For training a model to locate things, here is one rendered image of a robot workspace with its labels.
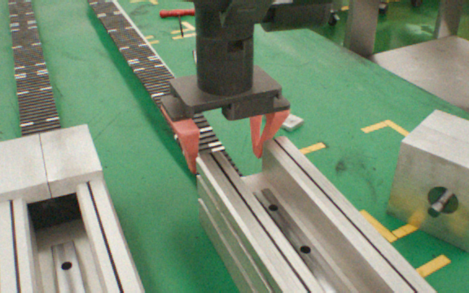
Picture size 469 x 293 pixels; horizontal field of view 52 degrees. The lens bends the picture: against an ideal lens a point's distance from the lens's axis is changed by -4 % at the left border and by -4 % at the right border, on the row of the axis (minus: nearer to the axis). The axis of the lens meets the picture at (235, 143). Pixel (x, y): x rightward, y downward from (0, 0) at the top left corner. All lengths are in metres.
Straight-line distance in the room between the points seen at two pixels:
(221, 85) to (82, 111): 0.34
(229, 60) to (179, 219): 0.18
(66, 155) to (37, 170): 0.03
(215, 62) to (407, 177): 0.23
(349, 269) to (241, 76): 0.21
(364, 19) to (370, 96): 1.58
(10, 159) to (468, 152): 0.44
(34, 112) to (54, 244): 0.29
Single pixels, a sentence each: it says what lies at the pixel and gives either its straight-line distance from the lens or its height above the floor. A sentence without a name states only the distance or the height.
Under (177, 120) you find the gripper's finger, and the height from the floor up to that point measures 0.89.
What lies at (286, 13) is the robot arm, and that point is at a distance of 0.47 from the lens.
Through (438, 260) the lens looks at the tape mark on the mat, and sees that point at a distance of 0.53.
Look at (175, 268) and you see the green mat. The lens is 0.49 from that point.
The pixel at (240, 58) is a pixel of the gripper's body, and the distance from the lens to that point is 0.47.
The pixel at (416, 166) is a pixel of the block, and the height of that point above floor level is 0.85.
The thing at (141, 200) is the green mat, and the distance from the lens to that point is 0.57.
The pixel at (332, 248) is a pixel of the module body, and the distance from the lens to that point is 0.44.
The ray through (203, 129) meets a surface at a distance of 0.65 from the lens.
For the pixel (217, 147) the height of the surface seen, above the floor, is 0.80.
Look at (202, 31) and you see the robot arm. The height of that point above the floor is 0.98.
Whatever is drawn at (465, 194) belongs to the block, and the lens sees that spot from 0.52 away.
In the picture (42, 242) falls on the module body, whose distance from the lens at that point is 0.48.
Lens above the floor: 1.14
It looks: 33 degrees down
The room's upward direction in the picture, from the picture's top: straight up
